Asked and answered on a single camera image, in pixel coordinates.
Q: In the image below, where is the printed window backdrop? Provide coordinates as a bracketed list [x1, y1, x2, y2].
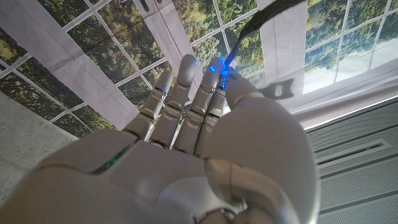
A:
[0, 0, 398, 138]

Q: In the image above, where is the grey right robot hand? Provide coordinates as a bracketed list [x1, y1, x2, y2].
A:
[0, 54, 320, 224]

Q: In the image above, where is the ceiling slot vent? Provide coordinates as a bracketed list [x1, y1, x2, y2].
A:
[313, 138, 392, 166]

